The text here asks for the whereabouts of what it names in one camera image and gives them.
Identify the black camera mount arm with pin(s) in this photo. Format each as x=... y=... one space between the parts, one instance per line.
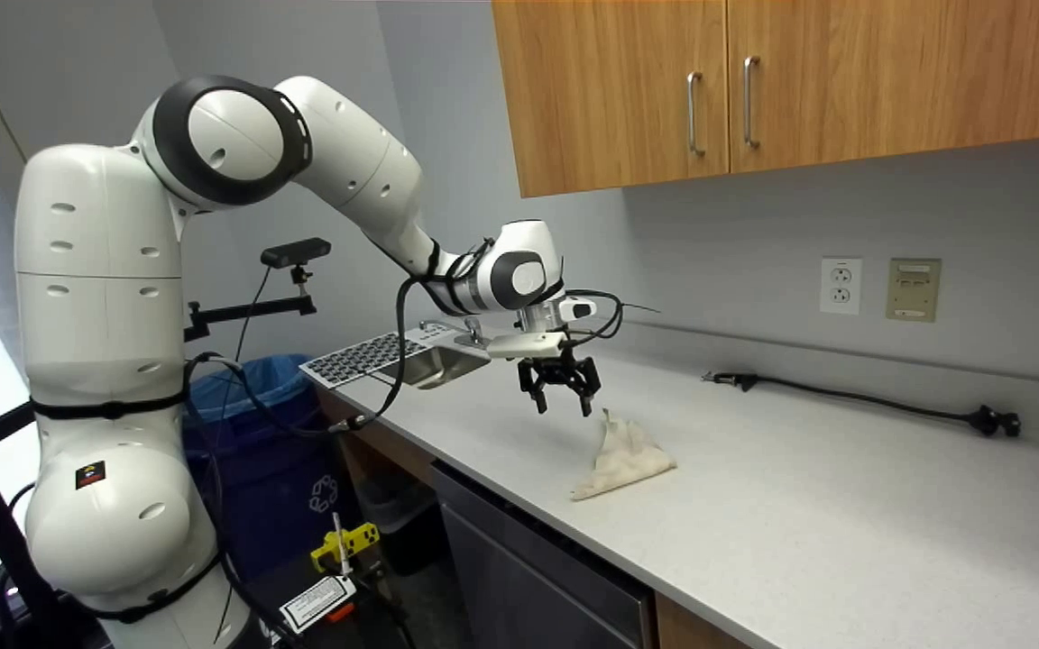
x=251 y=311

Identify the wooden upper cabinet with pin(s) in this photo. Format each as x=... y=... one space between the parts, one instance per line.
x=810 y=85

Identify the grey dish drying rack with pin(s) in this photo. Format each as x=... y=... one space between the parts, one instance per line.
x=358 y=359

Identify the white cloth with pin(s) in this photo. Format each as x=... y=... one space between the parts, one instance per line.
x=621 y=463

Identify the yellow plastic tool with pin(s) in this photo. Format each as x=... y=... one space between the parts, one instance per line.
x=345 y=545

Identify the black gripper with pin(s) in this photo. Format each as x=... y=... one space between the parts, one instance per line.
x=555 y=368

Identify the black stereo camera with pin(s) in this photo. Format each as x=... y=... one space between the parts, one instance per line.
x=297 y=252

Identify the white wall outlet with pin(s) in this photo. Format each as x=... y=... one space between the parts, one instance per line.
x=840 y=284

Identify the white tag card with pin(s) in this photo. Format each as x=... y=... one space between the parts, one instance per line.
x=317 y=604

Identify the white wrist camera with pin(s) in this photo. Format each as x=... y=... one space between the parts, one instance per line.
x=573 y=307

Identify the beige wall plate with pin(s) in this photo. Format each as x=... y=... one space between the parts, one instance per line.
x=912 y=290

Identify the blue recycling bin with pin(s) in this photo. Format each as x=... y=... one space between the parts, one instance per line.
x=255 y=479

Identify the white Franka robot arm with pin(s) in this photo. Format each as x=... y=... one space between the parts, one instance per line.
x=98 y=299

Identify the steel sink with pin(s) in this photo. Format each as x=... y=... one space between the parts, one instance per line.
x=441 y=365

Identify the wooden base cabinet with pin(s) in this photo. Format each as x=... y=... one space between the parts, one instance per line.
x=685 y=628

